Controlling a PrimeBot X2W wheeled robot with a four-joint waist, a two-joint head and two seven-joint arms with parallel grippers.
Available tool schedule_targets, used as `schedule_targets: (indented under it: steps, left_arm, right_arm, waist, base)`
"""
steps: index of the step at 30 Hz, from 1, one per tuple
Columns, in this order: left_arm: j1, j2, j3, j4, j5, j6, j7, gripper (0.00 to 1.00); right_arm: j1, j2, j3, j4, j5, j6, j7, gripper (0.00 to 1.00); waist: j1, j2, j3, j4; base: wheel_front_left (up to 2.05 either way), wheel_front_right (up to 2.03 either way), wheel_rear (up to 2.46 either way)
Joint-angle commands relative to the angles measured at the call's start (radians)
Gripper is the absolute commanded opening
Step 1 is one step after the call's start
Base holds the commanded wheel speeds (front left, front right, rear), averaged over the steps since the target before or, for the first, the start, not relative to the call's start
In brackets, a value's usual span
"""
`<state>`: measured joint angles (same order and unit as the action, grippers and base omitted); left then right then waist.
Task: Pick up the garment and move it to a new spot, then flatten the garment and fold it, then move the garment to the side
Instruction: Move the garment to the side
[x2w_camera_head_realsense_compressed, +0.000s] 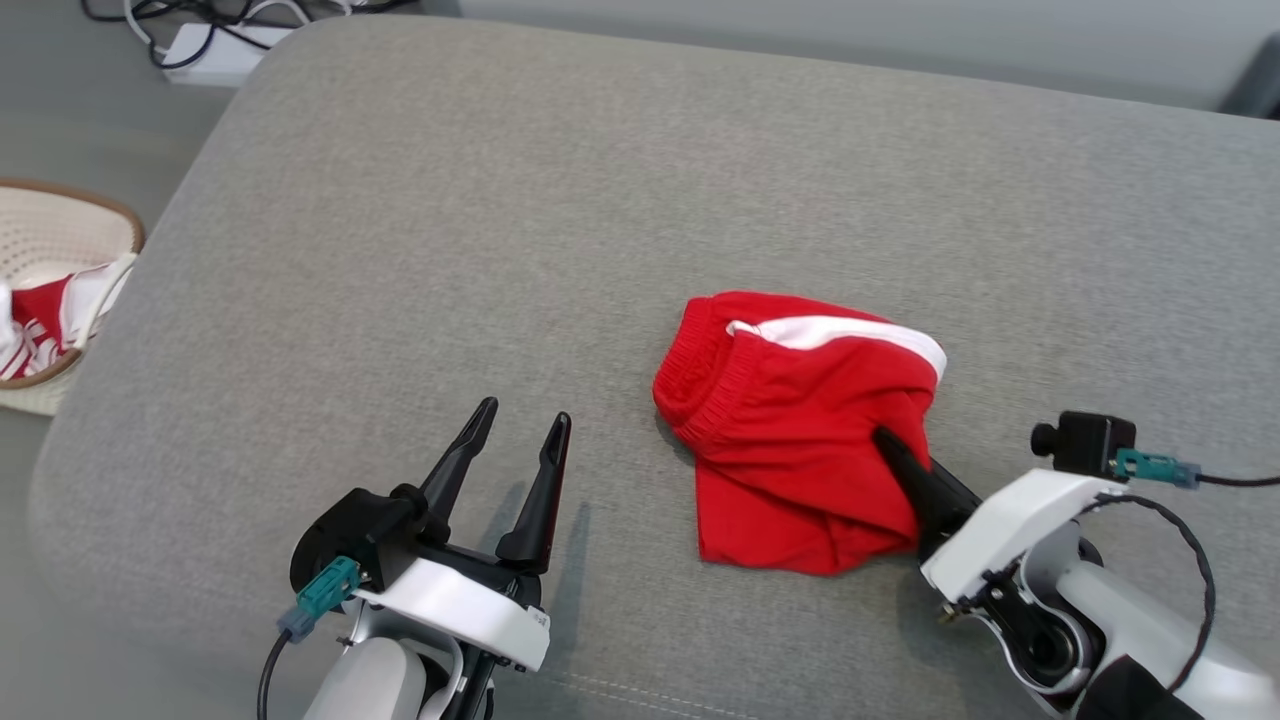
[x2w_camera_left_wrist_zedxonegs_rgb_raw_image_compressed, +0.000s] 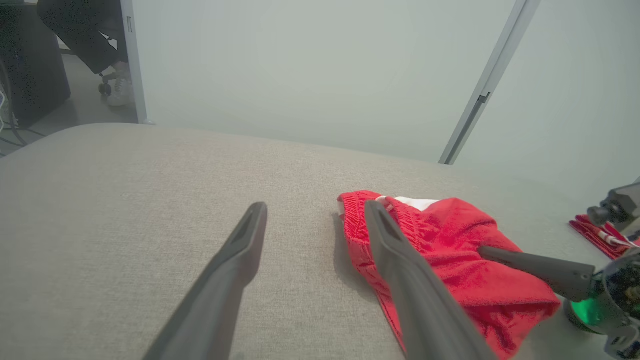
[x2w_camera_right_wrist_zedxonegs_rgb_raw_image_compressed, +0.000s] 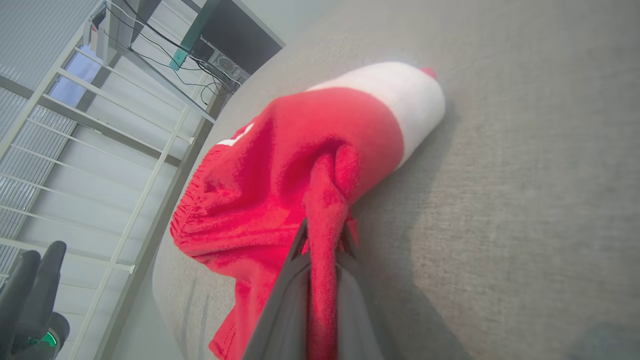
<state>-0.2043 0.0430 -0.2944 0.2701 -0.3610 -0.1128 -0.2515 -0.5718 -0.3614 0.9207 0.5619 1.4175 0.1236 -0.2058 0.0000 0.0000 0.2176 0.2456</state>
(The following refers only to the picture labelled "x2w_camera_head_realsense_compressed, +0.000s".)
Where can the dark grey furniture corner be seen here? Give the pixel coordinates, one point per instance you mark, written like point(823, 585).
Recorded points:
point(1258, 85)

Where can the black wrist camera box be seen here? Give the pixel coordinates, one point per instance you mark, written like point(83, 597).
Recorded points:
point(355, 530)
point(1085, 443)

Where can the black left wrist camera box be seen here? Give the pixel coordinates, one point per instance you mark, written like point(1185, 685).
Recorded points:
point(355, 530)

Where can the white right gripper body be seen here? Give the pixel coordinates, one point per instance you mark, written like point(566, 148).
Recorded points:
point(1010, 530)

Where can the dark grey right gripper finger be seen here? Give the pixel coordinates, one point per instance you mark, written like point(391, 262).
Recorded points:
point(925, 490)

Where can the red shorts with white stripe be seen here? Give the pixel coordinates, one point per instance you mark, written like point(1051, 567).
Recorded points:
point(790, 430)

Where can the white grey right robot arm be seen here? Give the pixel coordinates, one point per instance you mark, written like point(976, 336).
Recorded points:
point(1120, 630)

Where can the red white basketball jersey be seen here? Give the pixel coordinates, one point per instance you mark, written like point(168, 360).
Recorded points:
point(45, 320)

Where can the white woven laundry basket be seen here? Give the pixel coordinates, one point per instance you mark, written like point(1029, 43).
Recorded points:
point(60, 225)

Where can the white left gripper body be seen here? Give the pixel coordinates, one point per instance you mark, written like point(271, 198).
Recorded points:
point(455, 605)

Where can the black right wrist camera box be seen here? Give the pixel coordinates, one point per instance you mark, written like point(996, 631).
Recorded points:
point(1085, 443)

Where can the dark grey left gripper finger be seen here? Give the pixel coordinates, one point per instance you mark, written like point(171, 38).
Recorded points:
point(455, 470)
point(540, 500)

